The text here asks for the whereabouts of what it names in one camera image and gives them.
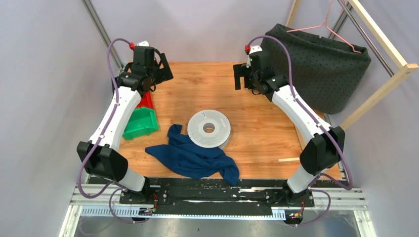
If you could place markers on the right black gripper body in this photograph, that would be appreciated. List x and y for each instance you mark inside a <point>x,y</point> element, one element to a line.
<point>254,79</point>

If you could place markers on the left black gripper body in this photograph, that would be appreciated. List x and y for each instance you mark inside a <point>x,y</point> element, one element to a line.
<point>153,73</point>

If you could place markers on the white cable spool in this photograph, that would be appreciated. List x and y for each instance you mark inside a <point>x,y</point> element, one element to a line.
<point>209,129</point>

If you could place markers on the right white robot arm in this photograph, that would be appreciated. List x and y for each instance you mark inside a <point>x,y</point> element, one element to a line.
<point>323,142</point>

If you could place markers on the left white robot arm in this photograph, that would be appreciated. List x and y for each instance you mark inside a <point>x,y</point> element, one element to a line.
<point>99,155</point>

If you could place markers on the red plastic bin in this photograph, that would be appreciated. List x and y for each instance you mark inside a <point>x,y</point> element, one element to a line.
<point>146,101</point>

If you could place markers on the green plastic bin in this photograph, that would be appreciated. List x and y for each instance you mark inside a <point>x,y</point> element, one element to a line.
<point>143,121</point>

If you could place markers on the dark dotted fabric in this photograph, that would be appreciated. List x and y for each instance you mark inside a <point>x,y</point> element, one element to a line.
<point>325,72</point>

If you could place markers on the blue cloth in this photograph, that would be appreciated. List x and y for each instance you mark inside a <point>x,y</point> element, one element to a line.
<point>185,158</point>

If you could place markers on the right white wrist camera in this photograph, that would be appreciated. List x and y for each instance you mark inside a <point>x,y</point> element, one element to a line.
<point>254,49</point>

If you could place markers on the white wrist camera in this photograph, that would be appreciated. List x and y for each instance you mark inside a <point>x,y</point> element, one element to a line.
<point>144,43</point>
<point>254,49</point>

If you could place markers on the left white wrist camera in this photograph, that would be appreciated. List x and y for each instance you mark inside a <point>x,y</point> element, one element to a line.
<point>144,43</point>

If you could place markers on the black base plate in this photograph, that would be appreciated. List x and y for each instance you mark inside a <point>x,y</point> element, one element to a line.
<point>208,197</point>

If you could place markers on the aluminium rail frame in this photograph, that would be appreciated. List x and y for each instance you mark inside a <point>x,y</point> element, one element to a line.
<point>324,199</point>

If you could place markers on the wooden frame rack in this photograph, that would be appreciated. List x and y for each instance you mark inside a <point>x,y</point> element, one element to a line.
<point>382,117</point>

